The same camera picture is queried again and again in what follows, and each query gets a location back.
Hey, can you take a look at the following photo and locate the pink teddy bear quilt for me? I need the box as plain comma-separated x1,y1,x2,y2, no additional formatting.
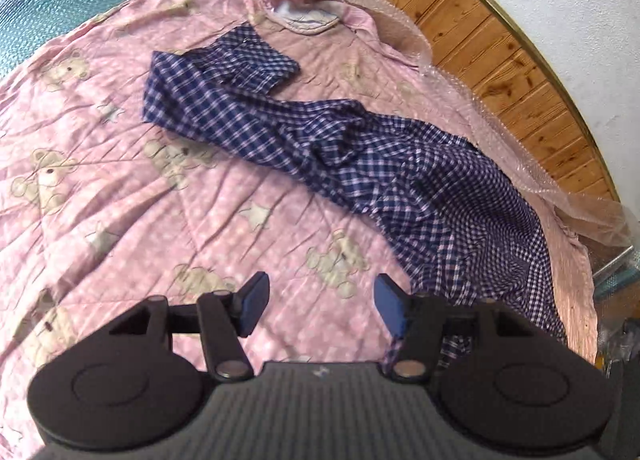
1,0,597,459

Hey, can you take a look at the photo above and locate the wooden headboard with gold trim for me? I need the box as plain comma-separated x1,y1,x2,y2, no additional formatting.
386,0,618,199

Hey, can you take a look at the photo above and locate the navy checked shirt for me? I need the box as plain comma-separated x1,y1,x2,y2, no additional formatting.
142,24,566,343

